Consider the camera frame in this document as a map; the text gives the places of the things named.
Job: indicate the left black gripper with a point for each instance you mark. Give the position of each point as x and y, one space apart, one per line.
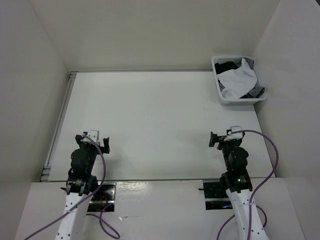
106 148

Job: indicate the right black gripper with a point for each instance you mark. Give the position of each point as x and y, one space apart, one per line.
214 138

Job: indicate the white skirt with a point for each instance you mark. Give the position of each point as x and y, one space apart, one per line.
236 83

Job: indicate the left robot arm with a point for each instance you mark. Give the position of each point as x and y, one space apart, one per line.
81 185

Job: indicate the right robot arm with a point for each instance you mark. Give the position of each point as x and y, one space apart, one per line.
236 183

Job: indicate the grey skirt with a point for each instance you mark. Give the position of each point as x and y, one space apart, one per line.
257 91

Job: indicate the black skirt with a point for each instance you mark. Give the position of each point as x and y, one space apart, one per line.
226 66

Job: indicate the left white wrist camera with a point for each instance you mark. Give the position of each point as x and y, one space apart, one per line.
91 135

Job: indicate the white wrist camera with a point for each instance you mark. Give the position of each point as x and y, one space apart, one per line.
234 133
91 135

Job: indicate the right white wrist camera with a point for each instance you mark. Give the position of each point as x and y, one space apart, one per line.
234 133

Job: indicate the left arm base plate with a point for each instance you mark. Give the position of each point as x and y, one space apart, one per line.
104 199

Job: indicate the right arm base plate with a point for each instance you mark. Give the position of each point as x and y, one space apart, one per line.
214 196

